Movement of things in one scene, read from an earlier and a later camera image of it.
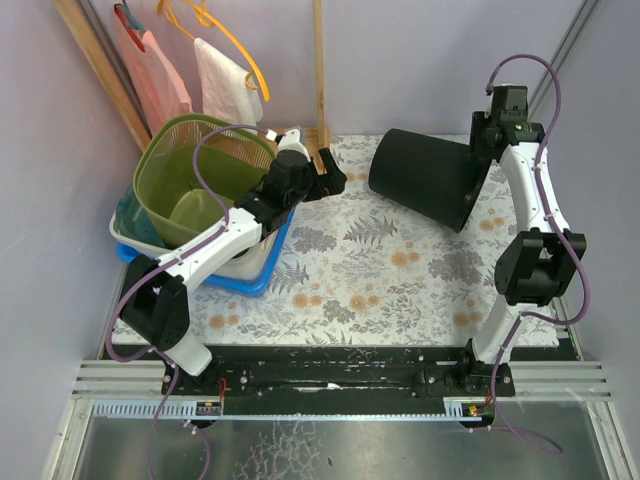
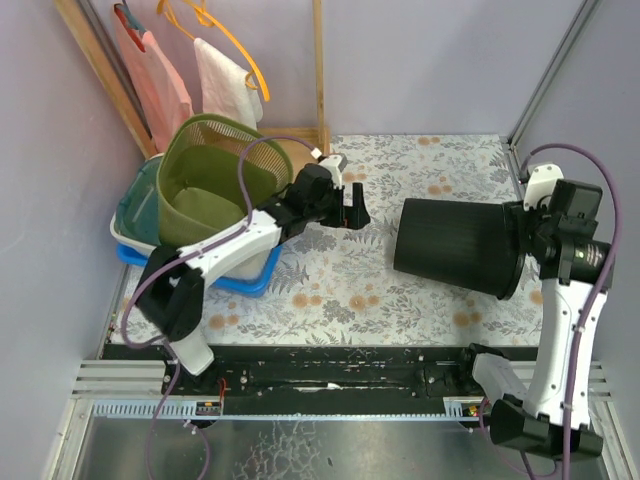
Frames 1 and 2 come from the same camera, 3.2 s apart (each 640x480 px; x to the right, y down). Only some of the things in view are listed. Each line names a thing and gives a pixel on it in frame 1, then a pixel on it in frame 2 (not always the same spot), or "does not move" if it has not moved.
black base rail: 329,371 does not move
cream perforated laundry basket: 254,262 does not move
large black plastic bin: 439,179 → 474,245
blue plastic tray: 247,288 does not move
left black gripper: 316,177 → 342,206
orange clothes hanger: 210,19 does not move
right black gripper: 482,163 → 523,234
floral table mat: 361,270 does not move
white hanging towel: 226,93 does not move
